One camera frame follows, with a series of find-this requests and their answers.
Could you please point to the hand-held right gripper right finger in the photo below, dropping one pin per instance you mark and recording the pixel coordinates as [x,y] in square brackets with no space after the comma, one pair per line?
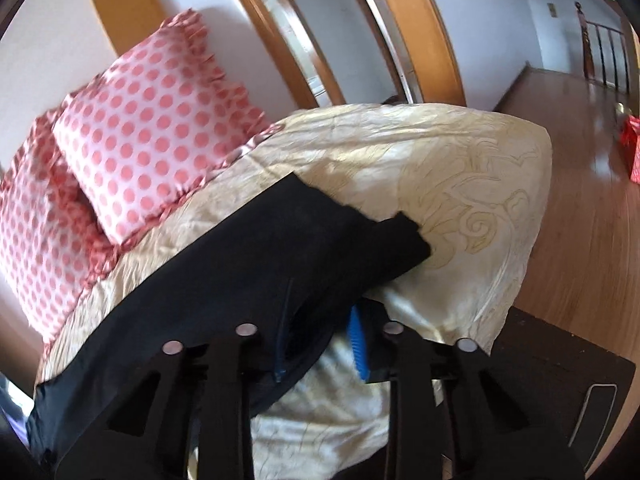
[359,345]

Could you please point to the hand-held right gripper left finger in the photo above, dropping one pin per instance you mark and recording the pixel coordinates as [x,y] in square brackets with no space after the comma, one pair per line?
[234,360]

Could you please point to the black pants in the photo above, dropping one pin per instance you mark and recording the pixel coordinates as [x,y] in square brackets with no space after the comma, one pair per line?
[280,260]

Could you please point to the cream patterned bedspread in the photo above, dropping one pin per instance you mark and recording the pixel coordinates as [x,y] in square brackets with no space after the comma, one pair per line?
[400,170]

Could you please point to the small pink polka dot pillow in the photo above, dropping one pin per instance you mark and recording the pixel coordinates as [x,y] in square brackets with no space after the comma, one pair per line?
[45,240]

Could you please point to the large pink polka dot pillow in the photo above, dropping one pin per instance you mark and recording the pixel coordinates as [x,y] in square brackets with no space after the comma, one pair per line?
[150,130]

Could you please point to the red gift bag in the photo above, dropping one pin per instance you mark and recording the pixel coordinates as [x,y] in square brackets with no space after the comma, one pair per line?
[633,145]

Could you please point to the wooden stair railing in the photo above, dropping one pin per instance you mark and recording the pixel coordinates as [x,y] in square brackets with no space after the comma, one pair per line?
[602,50]

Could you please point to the wooden door frame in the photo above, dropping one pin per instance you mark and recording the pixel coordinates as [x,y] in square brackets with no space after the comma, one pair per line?
[350,30]

